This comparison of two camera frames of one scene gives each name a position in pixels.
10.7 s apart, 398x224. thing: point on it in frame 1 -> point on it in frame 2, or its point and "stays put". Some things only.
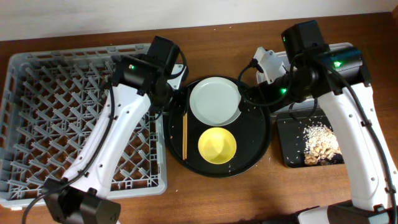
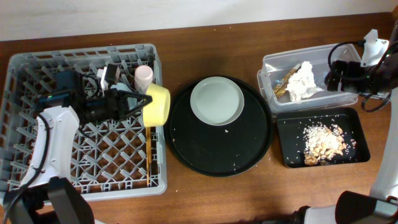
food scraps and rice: (321, 144) stays put
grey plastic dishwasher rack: (48, 99) stays put
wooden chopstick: (186, 129) -> (150, 150)
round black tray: (251, 130) stays put
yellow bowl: (217, 145) -> (156, 113)
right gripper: (249, 98) -> (333, 76)
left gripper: (173, 104) -> (117, 104)
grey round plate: (214, 101) stays put
